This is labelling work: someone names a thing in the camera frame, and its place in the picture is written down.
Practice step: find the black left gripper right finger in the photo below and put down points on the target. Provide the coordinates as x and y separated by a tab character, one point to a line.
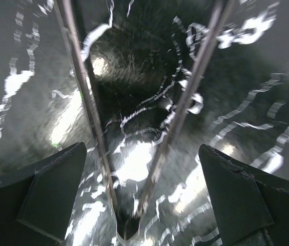
251	207

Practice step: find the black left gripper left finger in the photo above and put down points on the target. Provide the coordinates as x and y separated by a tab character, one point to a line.
36	201

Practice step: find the metal tongs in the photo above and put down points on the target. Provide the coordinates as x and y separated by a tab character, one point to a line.
66	13

